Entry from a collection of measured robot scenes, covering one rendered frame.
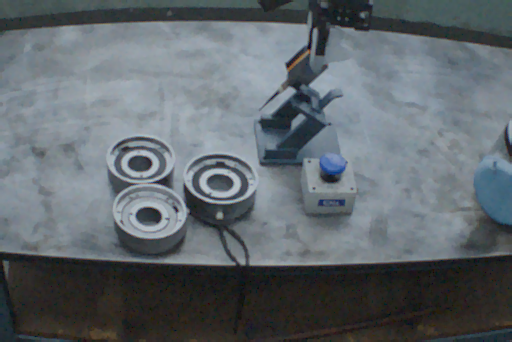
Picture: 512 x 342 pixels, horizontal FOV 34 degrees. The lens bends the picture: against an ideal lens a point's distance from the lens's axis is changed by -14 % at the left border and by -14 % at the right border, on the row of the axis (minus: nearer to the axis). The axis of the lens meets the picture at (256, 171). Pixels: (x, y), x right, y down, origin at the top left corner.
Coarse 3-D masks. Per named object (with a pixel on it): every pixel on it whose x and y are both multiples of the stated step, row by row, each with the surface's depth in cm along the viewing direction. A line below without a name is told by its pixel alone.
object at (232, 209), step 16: (192, 160) 137; (208, 160) 139; (224, 160) 139; (240, 160) 138; (208, 176) 136; (224, 176) 137; (256, 176) 135; (192, 192) 132; (208, 192) 134; (224, 192) 134; (256, 192) 136; (192, 208) 135; (208, 208) 132; (224, 208) 132; (240, 208) 133
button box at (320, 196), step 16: (304, 160) 138; (304, 176) 138; (320, 176) 136; (336, 176) 136; (352, 176) 137; (304, 192) 138; (320, 192) 134; (336, 192) 134; (352, 192) 134; (320, 208) 136; (336, 208) 136; (352, 208) 137
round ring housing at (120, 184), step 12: (120, 144) 139; (132, 144) 140; (144, 144) 140; (156, 144) 140; (108, 156) 136; (132, 156) 138; (144, 156) 138; (168, 156) 139; (108, 168) 134; (132, 168) 139; (144, 168) 140; (156, 168) 136; (168, 168) 137; (120, 180) 133; (132, 180) 132; (156, 180) 133; (168, 180) 135; (120, 192) 136
